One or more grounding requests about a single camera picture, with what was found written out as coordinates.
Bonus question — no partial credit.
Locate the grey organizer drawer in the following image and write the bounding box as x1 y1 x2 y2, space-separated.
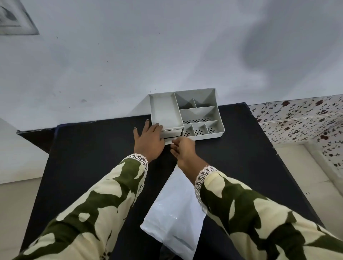
160 128 185 145

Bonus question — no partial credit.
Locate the person's right hand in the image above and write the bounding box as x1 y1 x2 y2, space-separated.
170 136 200 172

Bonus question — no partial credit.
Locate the white plastic bag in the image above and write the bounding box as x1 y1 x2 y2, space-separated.
140 164 207 258

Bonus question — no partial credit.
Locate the person's left forearm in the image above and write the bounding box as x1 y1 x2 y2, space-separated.
13 153 149 260

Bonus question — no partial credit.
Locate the grey compartment desk organizer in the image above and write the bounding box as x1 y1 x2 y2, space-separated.
148 88 225 145

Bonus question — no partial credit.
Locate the person's right forearm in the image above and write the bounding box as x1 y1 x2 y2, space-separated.
178 160 343 260

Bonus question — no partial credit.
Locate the person's left hand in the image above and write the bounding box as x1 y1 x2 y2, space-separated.
133 119 166 164

